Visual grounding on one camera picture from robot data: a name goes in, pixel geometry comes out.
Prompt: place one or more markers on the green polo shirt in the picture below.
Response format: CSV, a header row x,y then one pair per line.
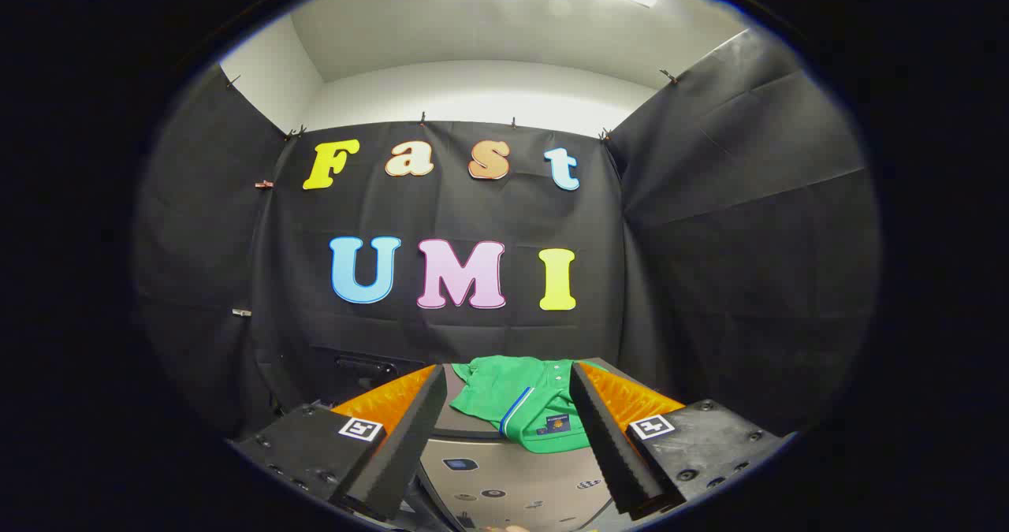
x,y
512,394

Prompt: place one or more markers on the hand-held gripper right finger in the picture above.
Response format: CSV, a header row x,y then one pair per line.
x,y
607,437

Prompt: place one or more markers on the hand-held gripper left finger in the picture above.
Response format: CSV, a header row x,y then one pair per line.
x,y
410,437

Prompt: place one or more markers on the black backdrop cloth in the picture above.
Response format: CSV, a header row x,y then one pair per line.
x,y
473,209

